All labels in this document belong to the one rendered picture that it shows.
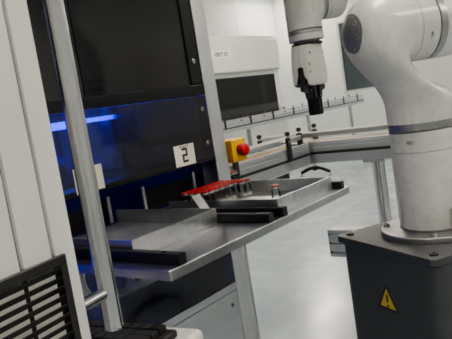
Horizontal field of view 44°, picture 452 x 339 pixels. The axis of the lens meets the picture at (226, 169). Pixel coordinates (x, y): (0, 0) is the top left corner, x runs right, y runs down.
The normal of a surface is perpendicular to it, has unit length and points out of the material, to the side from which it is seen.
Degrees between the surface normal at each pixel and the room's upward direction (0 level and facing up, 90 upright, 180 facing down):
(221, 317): 90
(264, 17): 90
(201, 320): 90
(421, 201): 90
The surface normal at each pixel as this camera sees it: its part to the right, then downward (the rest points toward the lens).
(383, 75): -0.58, 0.73
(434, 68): -0.60, 0.19
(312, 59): 0.72, -0.03
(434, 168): -0.17, 0.14
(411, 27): 0.33, 0.17
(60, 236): 0.88, -0.08
